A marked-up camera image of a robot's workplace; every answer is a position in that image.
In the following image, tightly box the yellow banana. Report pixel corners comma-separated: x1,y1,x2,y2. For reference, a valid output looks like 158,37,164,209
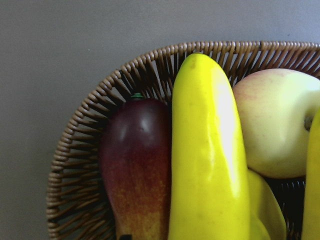
168,53,250,240
301,112,320,240

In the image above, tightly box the brown wicker basket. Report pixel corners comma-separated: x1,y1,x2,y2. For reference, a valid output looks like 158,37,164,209
46,41,320,240

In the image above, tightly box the red yellow mango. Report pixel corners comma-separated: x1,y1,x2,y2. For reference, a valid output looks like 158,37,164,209
98,93,172,240

